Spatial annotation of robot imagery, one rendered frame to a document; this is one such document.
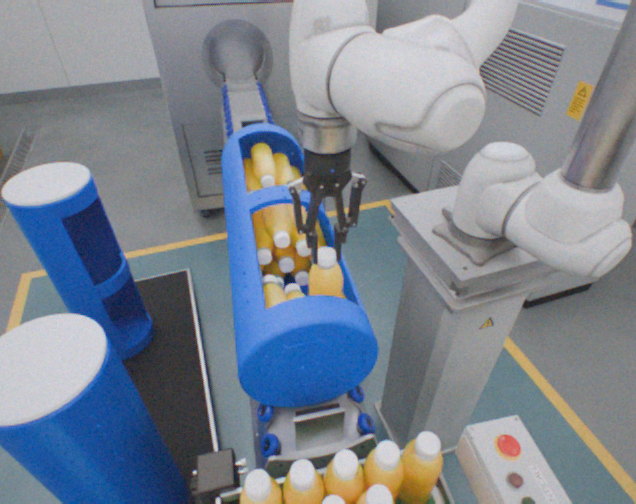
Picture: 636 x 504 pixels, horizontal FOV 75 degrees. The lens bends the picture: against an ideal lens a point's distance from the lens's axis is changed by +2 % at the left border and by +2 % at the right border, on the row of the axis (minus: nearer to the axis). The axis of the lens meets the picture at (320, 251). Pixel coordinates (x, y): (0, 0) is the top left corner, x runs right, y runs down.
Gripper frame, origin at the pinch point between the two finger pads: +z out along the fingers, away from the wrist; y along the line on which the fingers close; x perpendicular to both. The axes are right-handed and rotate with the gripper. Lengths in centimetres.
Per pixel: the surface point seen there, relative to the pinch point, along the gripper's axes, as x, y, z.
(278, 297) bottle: -5.2, 9.4, 17.5
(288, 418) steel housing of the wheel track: 11.5, 10.9, 38.6
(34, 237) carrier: -75, 87, 41
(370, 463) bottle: 29.7, -1.1, 24.9
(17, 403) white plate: 3, 63, 27
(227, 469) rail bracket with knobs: 22.7, 23.7, 31.1
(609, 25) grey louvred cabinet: -90, -131, -12
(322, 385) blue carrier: 11.2, 3.2, 28.6
